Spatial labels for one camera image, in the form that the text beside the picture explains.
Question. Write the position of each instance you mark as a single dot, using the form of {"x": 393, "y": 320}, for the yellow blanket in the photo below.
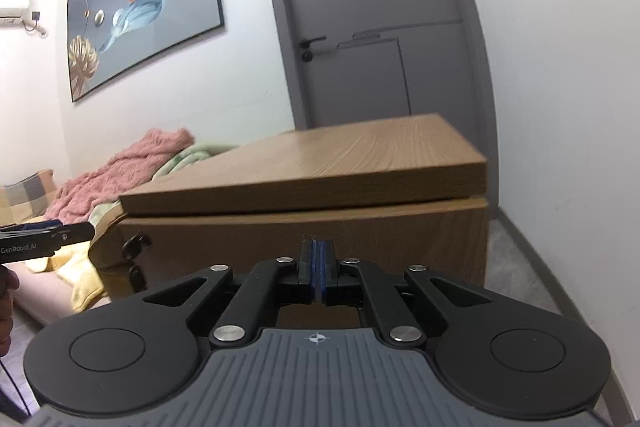
{"x": 82, "y": 277}

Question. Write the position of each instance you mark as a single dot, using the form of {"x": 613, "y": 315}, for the hanging black key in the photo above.
{"x": 135, "y": 278}

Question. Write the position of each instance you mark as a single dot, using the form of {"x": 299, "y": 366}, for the grey door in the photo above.
{"x": 365, "y": 17}

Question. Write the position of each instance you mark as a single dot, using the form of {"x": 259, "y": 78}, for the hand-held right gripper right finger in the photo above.
{"x": 326, "y": 272}

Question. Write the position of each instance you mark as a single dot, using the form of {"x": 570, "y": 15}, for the wooden drawer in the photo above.
{"x": 310, "y": 232}

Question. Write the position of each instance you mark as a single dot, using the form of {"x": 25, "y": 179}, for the person's left hand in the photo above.
{"x": 6, "y": 307}

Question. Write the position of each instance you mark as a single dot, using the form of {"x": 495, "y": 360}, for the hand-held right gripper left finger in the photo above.
{"x": 309, "y": 272}

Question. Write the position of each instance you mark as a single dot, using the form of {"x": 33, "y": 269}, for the plaid pillow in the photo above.
{"x": 25, "y": 197}

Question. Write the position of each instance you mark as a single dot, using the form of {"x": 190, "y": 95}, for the framed wall painting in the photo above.
{"x": 150, "y": 2}

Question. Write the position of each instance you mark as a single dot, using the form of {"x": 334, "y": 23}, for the black drawer key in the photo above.
{"x": 135, "y": 245}

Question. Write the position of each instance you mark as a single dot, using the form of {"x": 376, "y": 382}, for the white air conditioner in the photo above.
{"x": 12, "y": 9}

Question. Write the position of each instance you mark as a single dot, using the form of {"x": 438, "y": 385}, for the black door lock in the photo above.
{"x": 307, "y": 56}

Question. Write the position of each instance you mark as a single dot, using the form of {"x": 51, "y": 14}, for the pink mattress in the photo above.
{"x": 40, "y": 292}

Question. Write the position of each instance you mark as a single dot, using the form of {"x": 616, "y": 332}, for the wooden nightstand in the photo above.
{"x": 325, "y": 162}

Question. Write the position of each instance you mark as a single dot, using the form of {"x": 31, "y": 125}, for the pale green blanket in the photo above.
{"x": 185, "y": 159}

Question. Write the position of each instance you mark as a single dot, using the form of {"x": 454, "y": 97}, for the pink fluffy blanket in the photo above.
{"x": 125, "y": 167}

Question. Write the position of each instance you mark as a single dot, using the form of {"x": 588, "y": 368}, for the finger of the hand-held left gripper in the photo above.
{"x": 75, "y": 233}

